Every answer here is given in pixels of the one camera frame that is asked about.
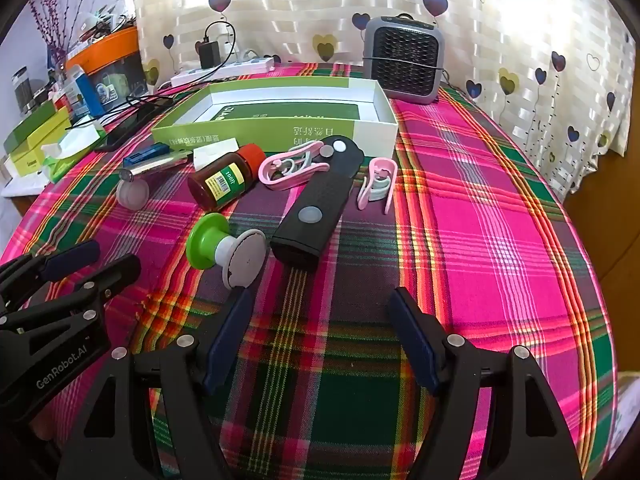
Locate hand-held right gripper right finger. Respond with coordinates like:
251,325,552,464
386,286,583,480

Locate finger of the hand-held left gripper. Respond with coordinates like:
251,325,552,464
0,239,102,302
0,253,142,334

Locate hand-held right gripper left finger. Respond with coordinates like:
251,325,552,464
56,286,256,480

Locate silver tube with white cap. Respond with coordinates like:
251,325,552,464
117,152,193,209

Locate small blue stick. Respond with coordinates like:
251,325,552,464
123,143,168,167

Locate black textured one-button case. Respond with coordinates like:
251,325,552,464
270,170,353,272

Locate brown bottle with red cap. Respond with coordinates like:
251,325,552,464
187,143,265,211

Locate green and white cardboard box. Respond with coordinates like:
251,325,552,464
151,76,400,158

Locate small white box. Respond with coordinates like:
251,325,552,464
192,141,242,172

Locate pink clip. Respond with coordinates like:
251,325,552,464
258,141,332,192
356,157,396,215

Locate green tissue pack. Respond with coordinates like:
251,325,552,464
41,125,108,184

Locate yellow-green cardboard box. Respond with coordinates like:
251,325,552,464
12,109,73,177

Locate black phone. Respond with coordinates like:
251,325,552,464
94,110,153,153

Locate dark green cardboard box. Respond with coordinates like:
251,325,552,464
4,101,57,156

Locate pink green plaid tablecloth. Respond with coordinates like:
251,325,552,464
0,62,621,480

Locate blue carton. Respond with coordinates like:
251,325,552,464
64,67,107,117

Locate glass jar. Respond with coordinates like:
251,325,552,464
12,67,35,113

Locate purple flower branches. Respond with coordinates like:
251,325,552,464
27,0,101,68

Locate white power strip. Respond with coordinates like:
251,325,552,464
170,56,276,88

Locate orange tray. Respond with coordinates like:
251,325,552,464
65,26,141,73

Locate black power adapter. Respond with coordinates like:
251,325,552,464
198,40,222,69

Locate pile of assorted small items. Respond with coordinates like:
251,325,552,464
75,2,137,41

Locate grey space heater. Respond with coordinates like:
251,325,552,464
361,15,446,106

